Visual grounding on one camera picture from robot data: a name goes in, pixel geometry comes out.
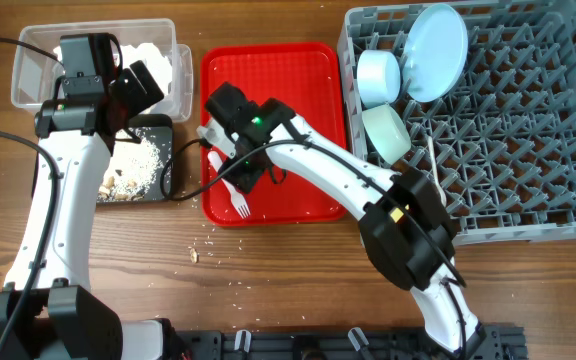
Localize white plastic fork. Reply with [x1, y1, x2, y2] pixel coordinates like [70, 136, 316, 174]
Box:
[207, 151, 251, 219]

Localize white paper napkin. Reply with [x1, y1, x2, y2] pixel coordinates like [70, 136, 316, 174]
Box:
[41, 33, 192, 120]

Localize rice and food scraps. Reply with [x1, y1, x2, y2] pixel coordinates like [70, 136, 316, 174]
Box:
[97, 127, 163, 203]

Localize green bowl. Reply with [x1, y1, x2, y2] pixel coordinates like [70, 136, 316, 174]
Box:
[362, 104, 411, 165]

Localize light blue bowl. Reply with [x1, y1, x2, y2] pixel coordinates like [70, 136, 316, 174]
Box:
[357, 50, 401, 108]

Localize light blue plate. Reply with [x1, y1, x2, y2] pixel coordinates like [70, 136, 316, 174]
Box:
[402, 3, 469, 103]

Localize yellow cup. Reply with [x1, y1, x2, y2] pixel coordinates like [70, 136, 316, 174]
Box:
[390, 208, 404, 222]

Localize white plastic spoon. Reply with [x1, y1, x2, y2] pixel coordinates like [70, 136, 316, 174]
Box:
[426, 136, 447, 207]

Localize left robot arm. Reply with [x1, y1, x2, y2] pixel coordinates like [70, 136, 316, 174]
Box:
[0, 33, 186, 359]

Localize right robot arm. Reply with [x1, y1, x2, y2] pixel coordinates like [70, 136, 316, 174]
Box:
[204, 82, 483, 359]

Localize grey dishwasher rack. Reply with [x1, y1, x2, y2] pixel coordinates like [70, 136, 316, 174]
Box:
[337, 0, 576, 246]

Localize black plastic tray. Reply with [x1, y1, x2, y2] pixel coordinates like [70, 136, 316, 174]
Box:
[97, 114, 174, 204]

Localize food scrap on table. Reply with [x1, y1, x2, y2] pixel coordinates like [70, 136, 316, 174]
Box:
[190, 248, 199, 264]

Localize clear plastic bin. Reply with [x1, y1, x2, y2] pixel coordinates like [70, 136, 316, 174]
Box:
[11, 18, 193, 122]

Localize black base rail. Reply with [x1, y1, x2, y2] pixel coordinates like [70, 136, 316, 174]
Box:
[178, 325, 529, 360]

